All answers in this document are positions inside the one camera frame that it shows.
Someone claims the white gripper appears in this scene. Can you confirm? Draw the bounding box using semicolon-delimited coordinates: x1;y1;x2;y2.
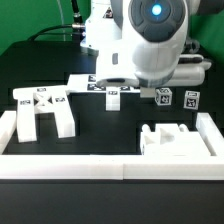
169;54;212;86

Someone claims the white chair seat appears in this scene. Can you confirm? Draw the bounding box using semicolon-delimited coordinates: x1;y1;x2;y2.
140;123;211;157

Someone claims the white nut cube right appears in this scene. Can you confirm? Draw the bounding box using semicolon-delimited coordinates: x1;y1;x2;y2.
184;91;200;110

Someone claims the white nut cube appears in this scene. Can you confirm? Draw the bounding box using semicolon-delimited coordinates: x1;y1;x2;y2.
155;88;172;106
184;91;200;110

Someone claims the white nut cube left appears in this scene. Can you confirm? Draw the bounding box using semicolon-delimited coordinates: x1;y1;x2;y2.
155;88;172;106

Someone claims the white U-shaped fence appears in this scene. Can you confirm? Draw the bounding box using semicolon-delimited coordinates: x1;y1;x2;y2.
0;113;224;180

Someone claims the white marker base plate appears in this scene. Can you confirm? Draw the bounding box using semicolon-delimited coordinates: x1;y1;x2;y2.
67;74;140;93

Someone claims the black cable with connector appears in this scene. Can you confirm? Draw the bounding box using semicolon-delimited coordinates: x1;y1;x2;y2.
27;22;87;42

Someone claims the black upright cable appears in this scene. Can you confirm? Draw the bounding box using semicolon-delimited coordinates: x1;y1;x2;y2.
70;0;83;24

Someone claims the white chair back frame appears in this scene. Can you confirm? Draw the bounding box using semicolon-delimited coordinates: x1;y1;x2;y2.
13;85;76;142

